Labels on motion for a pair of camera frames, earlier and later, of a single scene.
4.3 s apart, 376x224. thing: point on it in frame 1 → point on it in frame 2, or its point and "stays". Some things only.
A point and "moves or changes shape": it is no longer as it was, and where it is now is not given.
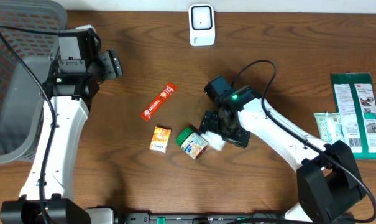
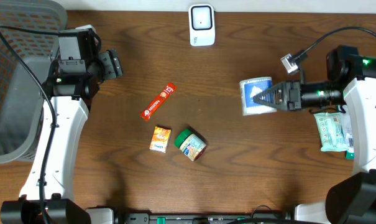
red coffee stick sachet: x=167 y=91 stays
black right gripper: x=210 y=123 → x=290 y=101
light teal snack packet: x=329 y=126 stays
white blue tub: x=214 y=140 moves or changes shape
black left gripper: x=111 y=61 stays
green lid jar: x=192 y=143 stays
